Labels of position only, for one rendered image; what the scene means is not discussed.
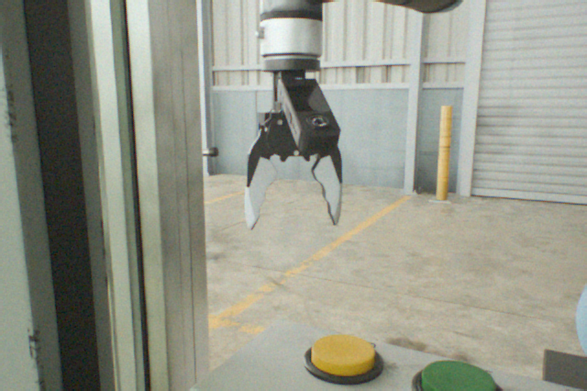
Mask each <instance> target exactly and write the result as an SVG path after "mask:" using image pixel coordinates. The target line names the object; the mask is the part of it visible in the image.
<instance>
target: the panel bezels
mask: <svg viewBox="0 0 587 391"><path fill-rule="evenodd" d="M311 357H312V346H311V347H309V348H308V349H307V350H306V351H305V353H304V356H303V364H304V367H305V369H306V371H307V372H308V373H309V374H311V375H313V376H314V378H316V379H318V380H320V381H323V382H326V383H330V384H333V385H361V384H365V383H368V382H370V381H372V380H374V379H376V378H377V377H378V376H379V375H380V374H381V373H382V370H383V359H382V357H381V355H380V354H379V353H377V352H376V351H375V363H376V364H375V366H374V367H373V368H372V369H371V370H370V371H369V372H367V373H365V374H359V375H353V376H341V375H334V374H328V373H325V372H323V371H321V370H320V369H319V368H317V367H316V366H315V365H314V364H313V363H312V361H311ZM423 370H424V369H423ZM423 370H421V371H419V372H417V373H416V374H415V375H414V377H413V379H412V384H411V388H412V391H423V390H422V388H421V386H420V383H421V380H422V372H423Z"/></svg>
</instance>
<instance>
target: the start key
mask: <svg viewBox="0 0 587 391"><path fill-rule="evenodd" d="M421 388H422V390H423V391H496V389H497V386H496V383H495V381H494V379H493V378H492V377H491V376H490V375H489V374H488V373H487V372H485V371H484V370H482V369H481V368H480V367H478V366H476V365H473V364H471V363H465V362H461V361H455V360H441V361H435V362H432V363H429V364H428V365H427V366H426V367H425V368H424V370H423V372H422V380H421Z"/></svg>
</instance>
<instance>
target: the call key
mask: <svg viewBox="0 0 587 391"><path fill-rule="evenodd" d="M312 363H313V364H314V365H315V366H316V367H317V368H319V369H320V370H321V371H323V372H325V373H328V374H334V375H341V376H353V375H359V374H365V373H367V372H369V371H370V370H371V369H372V368H373V367H374V366H375V350H374V349H373V347H372V346H371V344H369V343H368V342H367V341H365V340H363V339H361V338H358V337H354V336H349V335H331V336H327V337H324V338H322V339H321V338H320V339H318V340H316V341H315V342H314V344H313V346H312Z"/></svg>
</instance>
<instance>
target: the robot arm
mask: <svg viewBox="0 0 587 391"><path fill-rule="evenodd" d="M336 1H340V0H260V26H261V30H257V31H256V38H257V39H262V43H261V56H262V57H263V58H266V60H263V61H262V71H263V72H266V73H271V77H272V109H271V111H270V112H259V136H258V138H257V139H256V141H255V142H254V143H253V144H252V145H251V146H250V148H249V153H248V158H247V183H246V191H245V216H246V220H247V222H248V226H249V229H253V228H254V226H255V224H256V223H257V221H258V220H259V219H260V207H261V206H262V205H263V203H264V202H265V198H266V191H267V189H268V187H269V186H270V185H271V184H272V183H273V182H274V180H275V178H276V176H277V170H276V169H275V167H274V165H273V164H272V162H271V156H272V155H274V153H275V154H277V155H279V160H280V161H281V162H285V160H286V159H287V157H288V156H302V158H303V159H304V160H305V161H307V162H309V161H310V155H314V158H315V163H314V165H313V166H312V168H311V173H312V175H313V176H314V178H315V179H316V180H317V181H318V182H319V183H320V185H321V186H322V196H323V197H324V199H325V200H326V201H327V210H328V211H327V212H328V215H329V216H330V219H331V221H332V222H333V225H337V224H338V221H339V217H340V213H341V207H342V183H343V178H342V158H341V153H340V150H339V147H338V142H339V137H340V133H341V129H340V127H339V125H338V122H337V120H336V118H335V116H334V114H333V112H332V110H331V108H330V106H329V104H328V102H327V100H326V98H325V96H324V94H323V92H322V90H321V88H320V86H319V84H318V82H317V80H316V79H315V78H305V73H316V72H320V60H318V59H317V58H320V57H321V56H322V55H323V4H325V3H331V2H336ZM370 1H374V2H378V3H383V4H386V5H391V6H400V7H404V8H408V9H412V10H414V11H417V12H420V13H426V14H433V13H438V14H440V13H447V12H449V11H451V10H453V9H455V8H456V7H458V6H460V5H461V4H462V3H463V1H464V0H370ZM316 153H317V154H316ZM577 331H578V335H579V339H580V342H581V346H582V348H583V350H584V352H585V354H586V356H587V285H586V286H585V287H584V289H583V292H582V295H581V300H580V303H579V305H578V310H577Z"/></svg>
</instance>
